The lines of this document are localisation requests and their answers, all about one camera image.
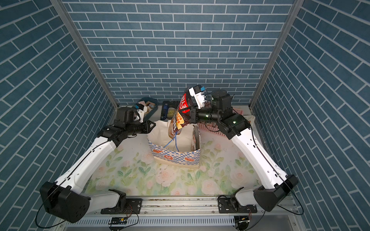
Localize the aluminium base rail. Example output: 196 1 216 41
53 196 305 231

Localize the black seasoning packet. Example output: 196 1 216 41
168 91 194 139

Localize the dark teal plastic bin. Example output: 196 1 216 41
135 97 158 122

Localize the right aluminium corner post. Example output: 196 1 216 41
249 0 304 111

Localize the aluminium corner frame post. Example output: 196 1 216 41
50 0 119 109

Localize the pink perforated plastic basket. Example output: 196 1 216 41
200 108 251 140

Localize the floral table mat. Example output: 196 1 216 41
84 131 261 196

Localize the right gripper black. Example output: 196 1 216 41
180 105 221 125

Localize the blue checkered paper bag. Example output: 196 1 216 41
147 120 201 168

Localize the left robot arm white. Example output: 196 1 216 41
40 120 156 223

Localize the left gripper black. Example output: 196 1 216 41
125 119 157 136

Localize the green circuit board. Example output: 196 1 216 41
109 217 128 226

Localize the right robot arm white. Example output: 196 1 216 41
182 85 299 212

